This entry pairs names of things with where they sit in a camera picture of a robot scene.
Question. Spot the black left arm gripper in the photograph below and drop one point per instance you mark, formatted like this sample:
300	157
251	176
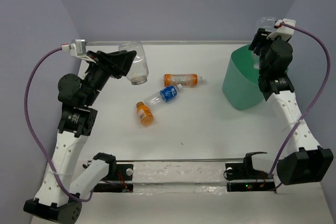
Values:
121	60

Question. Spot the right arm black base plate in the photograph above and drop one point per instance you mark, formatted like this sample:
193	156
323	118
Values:
241	179

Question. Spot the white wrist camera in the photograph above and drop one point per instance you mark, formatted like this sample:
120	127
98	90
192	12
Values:
282	31
77	48

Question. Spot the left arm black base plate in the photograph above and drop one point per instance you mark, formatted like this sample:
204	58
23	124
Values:
119	182

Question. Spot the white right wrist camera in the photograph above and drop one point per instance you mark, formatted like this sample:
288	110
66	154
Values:
282	31

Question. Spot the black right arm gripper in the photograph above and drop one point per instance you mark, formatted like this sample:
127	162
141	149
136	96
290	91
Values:
261	37

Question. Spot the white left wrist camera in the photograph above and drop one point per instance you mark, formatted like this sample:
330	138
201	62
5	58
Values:
77	48

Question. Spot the small orange juice bottle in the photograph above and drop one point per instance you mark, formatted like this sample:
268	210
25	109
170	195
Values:
144	114

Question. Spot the long orange label bottle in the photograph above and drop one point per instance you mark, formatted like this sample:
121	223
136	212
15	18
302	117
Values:
188	80

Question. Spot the green plastic bin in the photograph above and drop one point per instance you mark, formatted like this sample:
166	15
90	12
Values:
249	79

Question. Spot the clear jar with silver rim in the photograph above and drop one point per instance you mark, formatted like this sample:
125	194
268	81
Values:
139	71

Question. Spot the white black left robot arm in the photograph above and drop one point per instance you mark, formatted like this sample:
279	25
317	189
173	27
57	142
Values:
60	198

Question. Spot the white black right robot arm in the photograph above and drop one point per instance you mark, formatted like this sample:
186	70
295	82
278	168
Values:
301	159

